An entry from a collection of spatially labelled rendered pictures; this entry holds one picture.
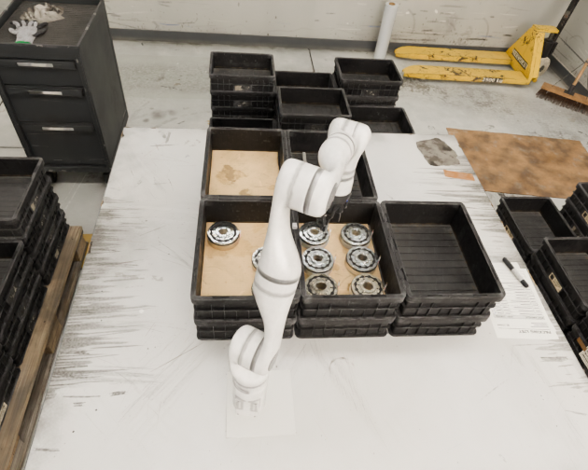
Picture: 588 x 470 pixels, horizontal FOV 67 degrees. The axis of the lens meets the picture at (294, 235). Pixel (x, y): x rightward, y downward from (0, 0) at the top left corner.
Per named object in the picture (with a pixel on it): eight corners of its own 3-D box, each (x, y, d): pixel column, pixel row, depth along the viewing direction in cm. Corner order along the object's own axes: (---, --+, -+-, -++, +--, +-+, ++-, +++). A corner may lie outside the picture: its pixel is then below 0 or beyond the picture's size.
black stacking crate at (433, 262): (490, 319, 137) (506, 297, 129) (397, 320, 134) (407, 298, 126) (451, 225, 164) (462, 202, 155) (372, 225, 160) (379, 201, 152)
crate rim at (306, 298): (405, 303, 127) (407, 297, 125) (301, 304, 123) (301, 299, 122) (377, 205, 153) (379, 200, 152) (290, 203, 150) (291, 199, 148)
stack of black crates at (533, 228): (563, 278, 240) (587, 251, 223) (511, 279, 236) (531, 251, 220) (530, 225, 267) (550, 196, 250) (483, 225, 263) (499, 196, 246)
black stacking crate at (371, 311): (396, 320, 134) (406, 298, 126) (298, 322, 131) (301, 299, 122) (371, 225, 160) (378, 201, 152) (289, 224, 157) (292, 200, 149)
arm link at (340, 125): (335, 111, 111) (318, 129, 100) (369, 120, 109) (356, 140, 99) (329, 137, 115) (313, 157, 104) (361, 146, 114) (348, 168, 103)
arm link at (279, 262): (275, 161, 79) (247, 277, 91) (325, 179, 78) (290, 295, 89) (291, 150, 87) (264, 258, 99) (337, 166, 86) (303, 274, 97)
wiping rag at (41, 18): (59, 27, 230) (57, 20, 227) (14, 24, 227) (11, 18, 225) (73, 5, 249) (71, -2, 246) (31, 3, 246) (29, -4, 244)
